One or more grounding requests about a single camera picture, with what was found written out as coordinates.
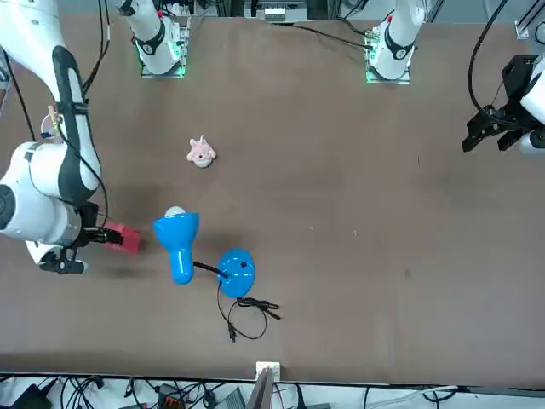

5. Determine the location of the black cable on table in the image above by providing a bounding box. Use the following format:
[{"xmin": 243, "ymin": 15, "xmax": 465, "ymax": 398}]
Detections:
[{"xmin": 292, "ymin": 19, "xmax": 370, "ymax": 48}]

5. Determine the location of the pink plush toy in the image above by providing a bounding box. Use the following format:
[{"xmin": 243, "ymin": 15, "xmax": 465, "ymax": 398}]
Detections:
[{"xmin": 186, "ymin": 134, "xmax": 217, "ymax": 170}]

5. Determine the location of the aluminium profile rail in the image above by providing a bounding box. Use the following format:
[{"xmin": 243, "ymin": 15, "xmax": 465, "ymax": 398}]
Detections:
[{"xmin": 513, "ymin": 0, "xmax": 545, "ymax": 40}]

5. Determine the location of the clear plastic cup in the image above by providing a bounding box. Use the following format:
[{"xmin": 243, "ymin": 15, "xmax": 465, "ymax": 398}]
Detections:
[{"xmin": 40, "ymin": 111, "xmax": 65, "ymax": 141}]

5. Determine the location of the white cable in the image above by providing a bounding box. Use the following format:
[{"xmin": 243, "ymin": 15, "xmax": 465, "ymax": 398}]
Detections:
[{"xmin": 421, "ymin": 384, "xmax": 461, "ymax": 401}]

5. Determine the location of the blue desk lamp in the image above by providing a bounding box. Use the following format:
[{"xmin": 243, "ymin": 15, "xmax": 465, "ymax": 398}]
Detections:
[{"xmin": 152, "ymin": 205, "xmax": 258, "ymax": 299}]

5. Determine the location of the small white box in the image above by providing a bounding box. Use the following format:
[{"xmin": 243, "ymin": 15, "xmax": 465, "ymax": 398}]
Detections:
[{"xmin": 255, "ymin": 360, "xmax": 282, "ymax": 381}]

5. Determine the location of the red foam block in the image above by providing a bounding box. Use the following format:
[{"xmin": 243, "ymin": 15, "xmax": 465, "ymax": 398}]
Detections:
[{"xmin": 103, "ymin": 220, "xmax": 141, "ymax": 256}]

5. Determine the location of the thin black hanging cable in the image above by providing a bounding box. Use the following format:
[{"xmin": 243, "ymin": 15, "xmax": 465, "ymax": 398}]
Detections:
[
  {"xmin": 83, "ymin": 0, "xmax": 112, "ymax": 93},
  {"xmin": 2, "ymin": 49, "xmax": 37, "ymax": 144}
]

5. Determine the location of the black lamp power cable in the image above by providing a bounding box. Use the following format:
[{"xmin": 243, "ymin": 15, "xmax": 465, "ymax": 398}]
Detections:
[{"xmin": 215, "ymin": 280, "xmax": 282, "ymax": 343}]

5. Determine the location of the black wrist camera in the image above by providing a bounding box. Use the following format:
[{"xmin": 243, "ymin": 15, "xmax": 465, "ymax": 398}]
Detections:
[{"xmin": 40, "ymin": 246, "xmax": 86, "ymax": 275}]

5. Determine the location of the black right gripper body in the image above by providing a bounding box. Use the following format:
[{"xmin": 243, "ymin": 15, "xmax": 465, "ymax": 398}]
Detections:
[{"xmin": 77, "ymin": 203, "xmax": 101, "ymax": 246}]

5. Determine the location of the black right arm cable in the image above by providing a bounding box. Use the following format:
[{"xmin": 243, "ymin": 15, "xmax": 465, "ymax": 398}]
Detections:
[{"xmin": 54, "ymin": 123, "xmax": 110, "ymax": 233}]

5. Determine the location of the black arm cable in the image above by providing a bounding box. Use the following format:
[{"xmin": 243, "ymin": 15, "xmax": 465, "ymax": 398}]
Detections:
[
  {"xmin": 468, "ymin": 0, "xmax": 510, "ymax": 124},
  {"xmin": 54, "ymin": 123, "xmax": 110, "ymax": 233}
]

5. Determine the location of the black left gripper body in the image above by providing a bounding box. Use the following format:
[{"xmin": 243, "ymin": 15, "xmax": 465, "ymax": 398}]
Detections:
[{"xmin": 501, "ymin": 54, "xmax": 542, "ymax": 124}]

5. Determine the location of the black power adapter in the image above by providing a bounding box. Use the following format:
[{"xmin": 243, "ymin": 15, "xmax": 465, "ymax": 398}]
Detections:
[{"xmin": 9, "ymin": 383, "xmax": 53, "ymax": 409}]

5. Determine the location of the red and black device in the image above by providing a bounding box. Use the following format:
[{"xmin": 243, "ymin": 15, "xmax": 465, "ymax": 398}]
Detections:
[{"xmin": 158, "ymin": 383, "xmax": 191, "ymax": 408}]

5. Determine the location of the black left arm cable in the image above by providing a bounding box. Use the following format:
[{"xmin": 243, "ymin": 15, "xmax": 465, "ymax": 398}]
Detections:
[{"xmin": 468, "ymin": 0, "xmax": 510, "ymax": 124}]

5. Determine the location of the grey upright panel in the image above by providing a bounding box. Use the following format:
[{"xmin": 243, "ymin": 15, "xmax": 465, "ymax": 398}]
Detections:
[{"xmin": 245, "ymin": 366, "xmax": 276, "ymax": 409}]

